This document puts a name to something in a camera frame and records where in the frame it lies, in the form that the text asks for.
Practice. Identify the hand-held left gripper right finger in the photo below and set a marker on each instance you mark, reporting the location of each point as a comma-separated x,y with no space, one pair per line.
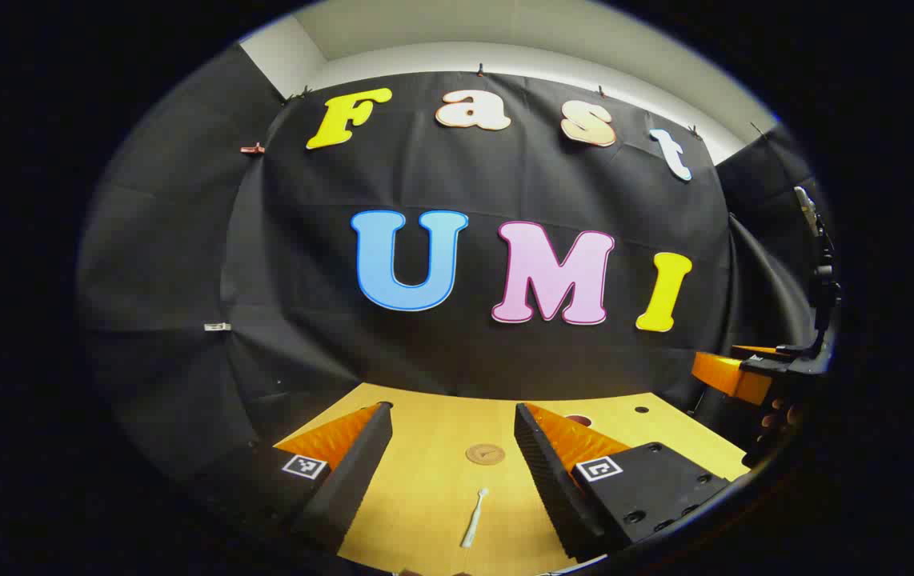
545,480

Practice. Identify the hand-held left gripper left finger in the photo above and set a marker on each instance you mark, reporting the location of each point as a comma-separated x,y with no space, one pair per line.
353,480

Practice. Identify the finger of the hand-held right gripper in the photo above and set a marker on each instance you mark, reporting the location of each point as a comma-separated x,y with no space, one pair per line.
733,378
753,352

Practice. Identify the round brown coaster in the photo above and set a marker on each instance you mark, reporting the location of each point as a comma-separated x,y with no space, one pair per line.
485,454

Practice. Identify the pale green toothbrush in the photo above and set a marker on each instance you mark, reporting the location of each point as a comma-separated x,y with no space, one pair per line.
473,524

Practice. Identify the wooden desktop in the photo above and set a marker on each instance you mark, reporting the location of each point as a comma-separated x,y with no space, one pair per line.
425,480

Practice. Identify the black backdrop cloth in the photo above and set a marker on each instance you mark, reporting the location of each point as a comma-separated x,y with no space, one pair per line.
305,320

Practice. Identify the silver cloth clip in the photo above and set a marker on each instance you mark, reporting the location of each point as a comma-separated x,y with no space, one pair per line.
217,326

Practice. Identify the pink cloth clip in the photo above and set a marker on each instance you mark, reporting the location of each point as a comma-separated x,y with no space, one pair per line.
252,149

